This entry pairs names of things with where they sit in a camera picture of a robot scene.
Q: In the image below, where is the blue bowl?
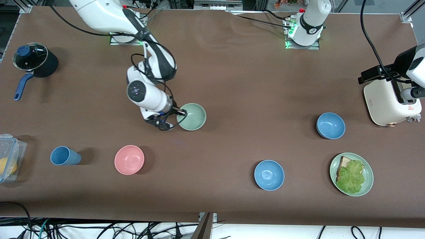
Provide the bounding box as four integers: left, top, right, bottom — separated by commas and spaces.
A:
316, 112, 346, 140
254, 160, 285, 191

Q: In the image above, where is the green bowl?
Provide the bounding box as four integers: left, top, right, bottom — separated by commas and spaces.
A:
177, 103, 207, 131

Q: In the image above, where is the green plate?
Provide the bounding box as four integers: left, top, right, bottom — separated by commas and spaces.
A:
330, 153, 374, 197

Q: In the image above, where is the green lettuce leaf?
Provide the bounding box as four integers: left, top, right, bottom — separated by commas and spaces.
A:
336, 160, 366, 195

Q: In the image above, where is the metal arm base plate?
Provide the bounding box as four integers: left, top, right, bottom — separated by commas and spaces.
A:
285, 17, 321, 50
110, 33, 147, 46

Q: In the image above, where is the cream white toaster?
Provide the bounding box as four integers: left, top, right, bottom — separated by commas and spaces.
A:
364, 78, 423, 127

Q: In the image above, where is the blue cup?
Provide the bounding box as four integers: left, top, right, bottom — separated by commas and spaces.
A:
50, 146, 82, 166

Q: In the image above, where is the glass lid blue knob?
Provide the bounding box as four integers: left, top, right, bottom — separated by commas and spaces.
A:
13, 42, 49, 71

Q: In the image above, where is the bread slice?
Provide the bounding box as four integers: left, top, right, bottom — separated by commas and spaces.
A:
336, 156, 357, 181

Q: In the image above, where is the black pot blue handle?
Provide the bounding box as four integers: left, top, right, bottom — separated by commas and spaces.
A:
13, 42, 59, 101

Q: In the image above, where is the black cable on table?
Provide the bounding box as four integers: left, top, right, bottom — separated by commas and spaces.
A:
232, 10, 294, 30

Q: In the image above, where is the yellow lemon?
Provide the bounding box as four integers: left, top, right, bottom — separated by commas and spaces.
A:
0, 158, 18, 176

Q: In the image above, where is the pink bowl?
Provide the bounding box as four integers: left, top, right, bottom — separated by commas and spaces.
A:
114, 145, 145, 175

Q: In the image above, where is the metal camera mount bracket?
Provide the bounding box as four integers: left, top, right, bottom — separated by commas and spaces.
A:
190, 212, 218, 239

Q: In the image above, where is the clear plastic container blue lid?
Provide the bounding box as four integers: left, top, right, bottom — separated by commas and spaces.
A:
0, 134, 28, 184

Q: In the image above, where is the teal cable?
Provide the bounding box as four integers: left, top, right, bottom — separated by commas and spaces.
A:
37, 218, 51, 239

